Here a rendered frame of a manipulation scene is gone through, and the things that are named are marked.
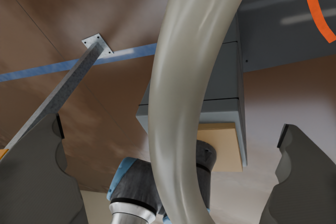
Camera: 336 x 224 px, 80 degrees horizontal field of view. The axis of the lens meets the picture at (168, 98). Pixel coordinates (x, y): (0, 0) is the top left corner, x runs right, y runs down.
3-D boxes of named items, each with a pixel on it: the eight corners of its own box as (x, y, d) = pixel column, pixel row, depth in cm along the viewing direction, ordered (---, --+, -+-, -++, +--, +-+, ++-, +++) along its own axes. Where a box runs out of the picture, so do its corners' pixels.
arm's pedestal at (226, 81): (250, 61, 149) (260, 173, 93) (185, 70, 168) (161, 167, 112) (244, -8, 117) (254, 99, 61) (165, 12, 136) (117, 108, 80)
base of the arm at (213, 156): (216, 165, 88) (216, 188, 81) (174, 162, 92) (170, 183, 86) (216, 140, 75) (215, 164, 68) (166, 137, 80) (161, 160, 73)
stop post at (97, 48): (81, 40, 168) (-30, 161, 97) (99, 32, 159) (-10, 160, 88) (97, 59, 180) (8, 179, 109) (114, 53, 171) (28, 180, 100)
